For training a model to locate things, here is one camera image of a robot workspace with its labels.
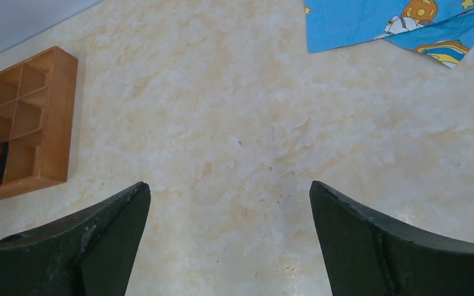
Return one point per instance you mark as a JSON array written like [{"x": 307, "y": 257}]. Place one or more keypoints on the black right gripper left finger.
[{"x": 89, "y": 252}]

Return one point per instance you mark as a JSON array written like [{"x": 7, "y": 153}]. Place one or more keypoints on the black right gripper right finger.
[{"x": 367, "y": 252}]

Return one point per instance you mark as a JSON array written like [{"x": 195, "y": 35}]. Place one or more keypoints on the wooden compartment tray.
[{"x": 37, "y": 98}]

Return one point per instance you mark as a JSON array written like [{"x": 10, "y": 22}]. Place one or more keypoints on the blue cartoon print cloth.
[{"x": 443, "y": 30}]

